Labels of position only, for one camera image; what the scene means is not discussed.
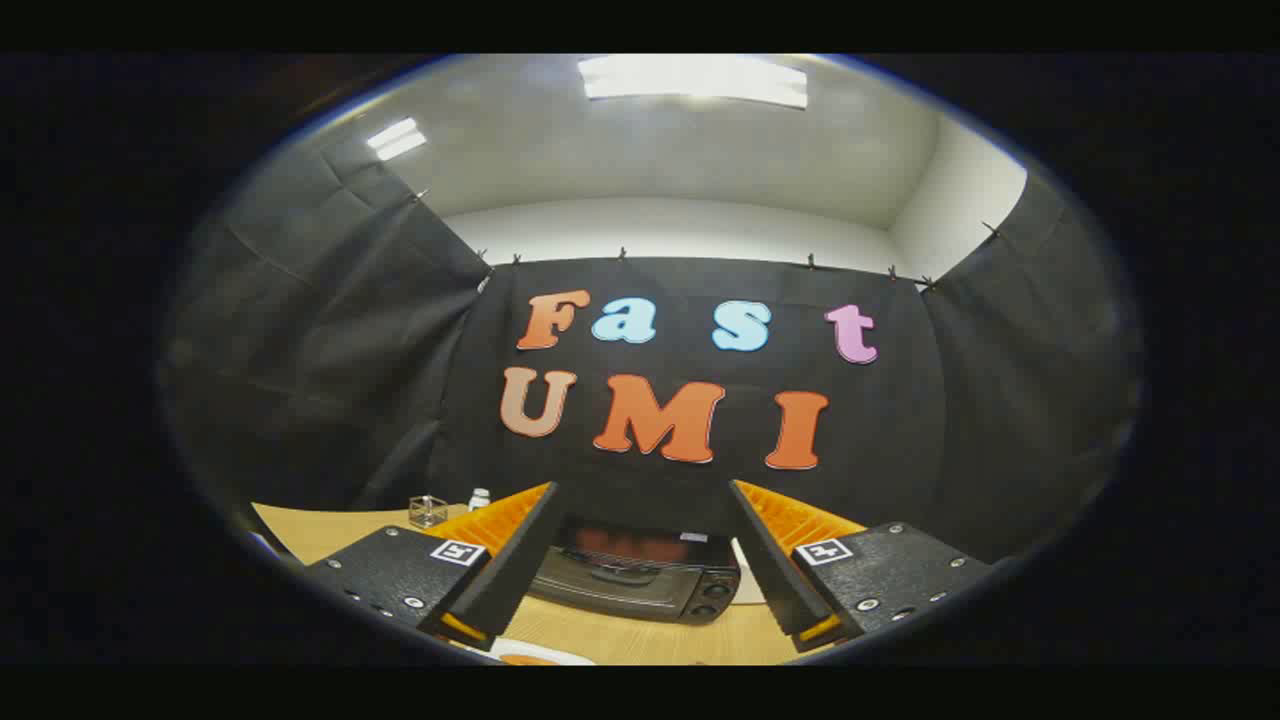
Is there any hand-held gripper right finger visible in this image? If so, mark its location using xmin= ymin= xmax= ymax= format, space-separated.
xmin=728 ymin=479 xmax=993 ymax=653

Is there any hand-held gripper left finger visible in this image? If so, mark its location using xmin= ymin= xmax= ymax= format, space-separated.
xmin=303 ymin=481 xmax=561 ymax=651

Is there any black toaster oven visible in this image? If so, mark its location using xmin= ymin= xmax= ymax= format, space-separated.
xmin=528 ymin=515 xmax=743 ymax=626

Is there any white square plate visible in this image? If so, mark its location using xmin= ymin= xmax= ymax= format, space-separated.
xmin=490 ymin=637 xmax=598 ymax=666

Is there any black backdrop cloth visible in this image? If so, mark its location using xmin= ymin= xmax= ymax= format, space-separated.
xmin=160 ymin=135 xmax=1141 ymax=566

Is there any small ceiling light panel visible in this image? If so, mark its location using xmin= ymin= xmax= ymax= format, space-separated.
xmin=366 ymin=117 xmax=428 ymax=162

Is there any large ceiling light panel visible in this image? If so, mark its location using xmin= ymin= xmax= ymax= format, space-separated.
xmin=578 ymin=54 xmax=809 ymax=111

